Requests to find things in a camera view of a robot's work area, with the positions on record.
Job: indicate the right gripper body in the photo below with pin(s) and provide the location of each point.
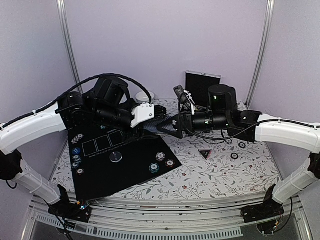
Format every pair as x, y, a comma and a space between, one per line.
219, 121

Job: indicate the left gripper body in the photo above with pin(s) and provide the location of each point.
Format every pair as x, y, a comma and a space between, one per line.
107, 113

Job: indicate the blue playing card deck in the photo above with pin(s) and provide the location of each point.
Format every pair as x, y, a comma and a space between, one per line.
151, 125

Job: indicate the green poker chip stack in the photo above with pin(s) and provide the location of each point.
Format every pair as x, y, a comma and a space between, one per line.
242, 145

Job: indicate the red poker chip stack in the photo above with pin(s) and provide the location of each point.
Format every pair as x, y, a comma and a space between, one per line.
234, 156

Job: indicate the blue round button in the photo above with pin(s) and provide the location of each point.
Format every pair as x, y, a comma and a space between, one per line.
76, 151

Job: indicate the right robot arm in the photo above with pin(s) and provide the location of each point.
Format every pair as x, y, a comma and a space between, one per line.
251, 126

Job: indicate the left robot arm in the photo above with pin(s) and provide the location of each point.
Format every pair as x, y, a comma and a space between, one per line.
64, 113

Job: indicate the white ceramic bowl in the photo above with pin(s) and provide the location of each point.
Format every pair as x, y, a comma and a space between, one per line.
141, 97

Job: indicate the aluminium poker case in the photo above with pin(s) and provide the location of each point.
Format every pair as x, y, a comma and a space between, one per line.
198, 83

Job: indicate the black triangular token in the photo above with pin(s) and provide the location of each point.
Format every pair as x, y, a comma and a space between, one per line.
205, 153

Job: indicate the clear dealer puck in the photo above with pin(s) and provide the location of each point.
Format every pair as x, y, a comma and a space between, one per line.
115, 157

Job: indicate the black poker mat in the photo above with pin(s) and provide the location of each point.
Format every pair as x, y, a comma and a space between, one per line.
105, 161

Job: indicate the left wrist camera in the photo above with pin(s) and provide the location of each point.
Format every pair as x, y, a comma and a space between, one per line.
142, 113

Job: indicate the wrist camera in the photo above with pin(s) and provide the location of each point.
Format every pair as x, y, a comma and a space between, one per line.
185, 98
142, 113

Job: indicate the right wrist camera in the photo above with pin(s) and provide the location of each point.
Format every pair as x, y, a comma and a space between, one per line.
185, 98

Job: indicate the aluminium front rail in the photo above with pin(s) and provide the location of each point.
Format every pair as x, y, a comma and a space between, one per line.
176, 219

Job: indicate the right aluminium frame post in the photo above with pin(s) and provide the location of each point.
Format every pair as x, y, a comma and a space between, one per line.
270, 5

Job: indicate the aluminium frame post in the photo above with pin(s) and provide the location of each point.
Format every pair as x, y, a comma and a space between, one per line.
270, 5
61, 8

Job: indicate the left aluminium frame post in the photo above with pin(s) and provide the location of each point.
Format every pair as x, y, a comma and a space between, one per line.
61, 8

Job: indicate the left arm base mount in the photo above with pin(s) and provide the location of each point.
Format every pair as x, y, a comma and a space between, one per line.
78, 211

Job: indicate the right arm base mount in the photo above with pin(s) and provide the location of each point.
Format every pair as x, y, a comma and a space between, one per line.
261, 212

